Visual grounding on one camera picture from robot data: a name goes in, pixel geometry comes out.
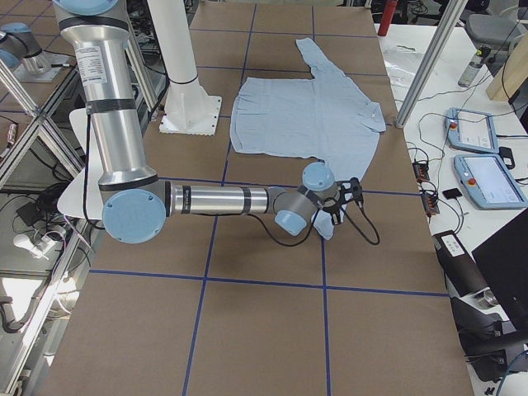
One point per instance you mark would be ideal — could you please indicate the red water bottle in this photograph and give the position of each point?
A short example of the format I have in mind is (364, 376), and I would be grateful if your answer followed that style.
(387, 17)

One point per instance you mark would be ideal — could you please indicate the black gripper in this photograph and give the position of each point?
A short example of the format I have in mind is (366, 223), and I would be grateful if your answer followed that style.
(333, 208)

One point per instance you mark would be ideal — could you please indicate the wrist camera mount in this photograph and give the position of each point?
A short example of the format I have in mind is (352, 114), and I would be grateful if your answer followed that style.
(351, 191)

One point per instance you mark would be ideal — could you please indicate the brown paper table cover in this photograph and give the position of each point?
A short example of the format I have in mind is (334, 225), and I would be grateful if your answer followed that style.
(217, 307)

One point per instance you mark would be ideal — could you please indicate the black monitor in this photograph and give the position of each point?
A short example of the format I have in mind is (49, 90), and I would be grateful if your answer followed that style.
(502, 261)

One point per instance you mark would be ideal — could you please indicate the aluminium frame post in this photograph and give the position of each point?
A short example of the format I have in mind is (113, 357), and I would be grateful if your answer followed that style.
(437, 44)

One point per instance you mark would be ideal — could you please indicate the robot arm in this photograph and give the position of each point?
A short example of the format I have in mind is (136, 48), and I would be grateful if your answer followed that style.
(136, 203)
(22, 53)

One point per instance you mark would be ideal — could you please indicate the far teach pendant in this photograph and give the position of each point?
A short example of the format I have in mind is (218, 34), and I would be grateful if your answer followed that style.
(470, 130)

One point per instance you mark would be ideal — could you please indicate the white pedestal column base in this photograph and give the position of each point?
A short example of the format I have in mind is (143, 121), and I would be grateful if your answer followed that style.
(188, 108)

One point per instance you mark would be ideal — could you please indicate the light blue button-up shirt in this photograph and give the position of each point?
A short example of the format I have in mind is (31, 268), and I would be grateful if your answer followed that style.
(326, 117)

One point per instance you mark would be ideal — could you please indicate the near teach pendant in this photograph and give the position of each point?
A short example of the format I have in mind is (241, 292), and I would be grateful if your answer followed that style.
(488, 182)

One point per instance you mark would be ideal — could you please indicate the clear plastic bag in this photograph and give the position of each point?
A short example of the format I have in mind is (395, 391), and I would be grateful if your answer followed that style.
(401, 63)

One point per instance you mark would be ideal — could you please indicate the teach pendant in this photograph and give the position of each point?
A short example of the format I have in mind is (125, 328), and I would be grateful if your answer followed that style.
(470, 130)
(488, 182)

